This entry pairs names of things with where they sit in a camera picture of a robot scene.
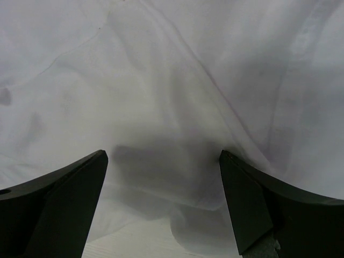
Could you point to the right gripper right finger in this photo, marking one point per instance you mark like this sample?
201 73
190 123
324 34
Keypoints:
271 218

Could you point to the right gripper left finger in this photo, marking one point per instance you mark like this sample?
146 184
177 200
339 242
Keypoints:
51 216

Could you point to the white t shirt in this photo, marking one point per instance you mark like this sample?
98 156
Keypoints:
163 87

